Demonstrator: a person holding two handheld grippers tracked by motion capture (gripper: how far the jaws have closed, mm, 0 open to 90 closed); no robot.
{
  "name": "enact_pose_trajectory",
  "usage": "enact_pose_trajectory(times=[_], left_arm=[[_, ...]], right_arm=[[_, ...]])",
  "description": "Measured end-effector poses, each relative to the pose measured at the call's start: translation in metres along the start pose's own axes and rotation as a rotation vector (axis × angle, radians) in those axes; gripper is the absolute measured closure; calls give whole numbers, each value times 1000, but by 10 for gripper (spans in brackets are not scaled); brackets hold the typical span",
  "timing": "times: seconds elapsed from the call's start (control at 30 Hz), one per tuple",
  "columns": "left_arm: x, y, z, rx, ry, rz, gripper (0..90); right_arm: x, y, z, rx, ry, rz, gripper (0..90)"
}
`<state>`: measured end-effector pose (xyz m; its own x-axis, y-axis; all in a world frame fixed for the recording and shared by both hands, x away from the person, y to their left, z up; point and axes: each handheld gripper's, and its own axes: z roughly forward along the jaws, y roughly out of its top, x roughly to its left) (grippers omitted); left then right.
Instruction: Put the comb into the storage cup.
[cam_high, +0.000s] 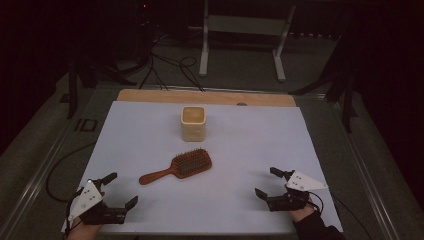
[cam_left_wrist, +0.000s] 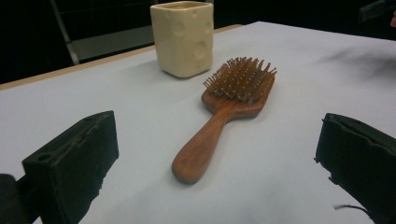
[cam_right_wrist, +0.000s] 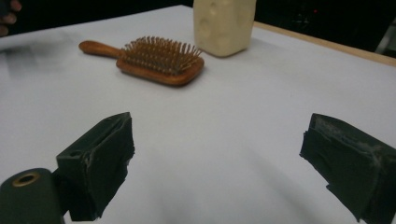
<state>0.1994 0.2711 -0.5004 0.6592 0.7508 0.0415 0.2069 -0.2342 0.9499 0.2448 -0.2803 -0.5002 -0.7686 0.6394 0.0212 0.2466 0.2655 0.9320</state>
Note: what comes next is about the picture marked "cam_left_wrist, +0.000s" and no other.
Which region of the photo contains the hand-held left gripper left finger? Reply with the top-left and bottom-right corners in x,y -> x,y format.
21,110 -> 120,224

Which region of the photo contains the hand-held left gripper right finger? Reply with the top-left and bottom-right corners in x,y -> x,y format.
313,112 -> 396,224

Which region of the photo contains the wooden paddle hairbrush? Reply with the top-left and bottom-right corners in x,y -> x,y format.
171,56 -> 278,185

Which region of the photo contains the cream square ceramic cup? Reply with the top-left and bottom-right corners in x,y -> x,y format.
149,0 -> 215,79

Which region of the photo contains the grey metal stand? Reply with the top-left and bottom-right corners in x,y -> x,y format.
49,0 -> 157,65

